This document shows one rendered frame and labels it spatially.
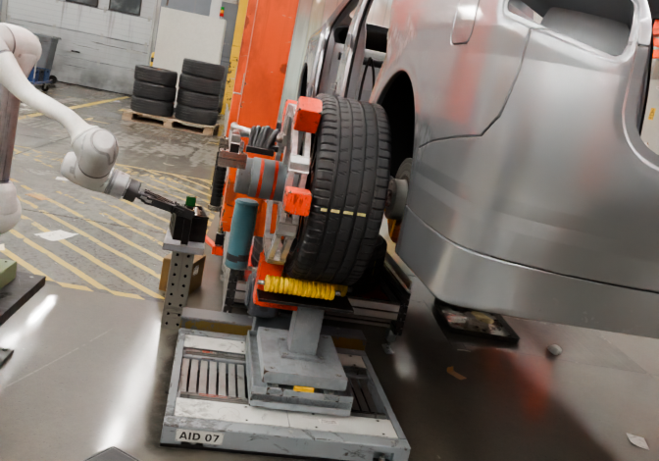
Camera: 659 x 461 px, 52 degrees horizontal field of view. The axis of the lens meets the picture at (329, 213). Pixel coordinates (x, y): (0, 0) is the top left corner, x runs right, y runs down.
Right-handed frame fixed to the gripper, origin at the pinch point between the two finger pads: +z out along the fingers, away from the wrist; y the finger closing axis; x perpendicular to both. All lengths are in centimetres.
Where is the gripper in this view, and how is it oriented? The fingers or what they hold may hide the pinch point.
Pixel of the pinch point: (183, 211)
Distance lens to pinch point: 235.8
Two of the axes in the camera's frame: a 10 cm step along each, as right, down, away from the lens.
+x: -4.4, 8.9, 1.2
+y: -2.3, -2.4, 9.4
